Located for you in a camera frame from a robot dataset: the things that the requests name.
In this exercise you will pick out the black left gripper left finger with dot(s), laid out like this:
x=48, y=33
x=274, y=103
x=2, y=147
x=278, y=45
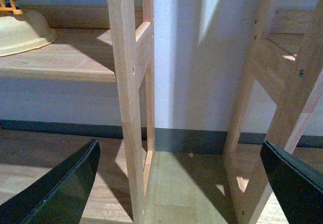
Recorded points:
x=60, y=196

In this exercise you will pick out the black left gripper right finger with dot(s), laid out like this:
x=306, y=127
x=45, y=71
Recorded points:
x=296, y=185

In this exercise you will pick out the left wooden shelf unit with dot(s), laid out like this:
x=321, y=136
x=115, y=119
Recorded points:
x=95, y=81

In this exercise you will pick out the yellow blue toy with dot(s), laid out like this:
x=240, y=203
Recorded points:
x=9, y=7

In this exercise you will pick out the cream plastic basin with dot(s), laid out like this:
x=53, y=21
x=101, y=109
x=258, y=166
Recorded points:
x=25, y=32

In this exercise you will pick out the right wooden shelf unit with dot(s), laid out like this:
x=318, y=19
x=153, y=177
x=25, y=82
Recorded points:
x=295, y=87

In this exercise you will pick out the wooden shelf unit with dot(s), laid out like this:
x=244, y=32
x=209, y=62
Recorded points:
x=95, y=81
x=295, y=87

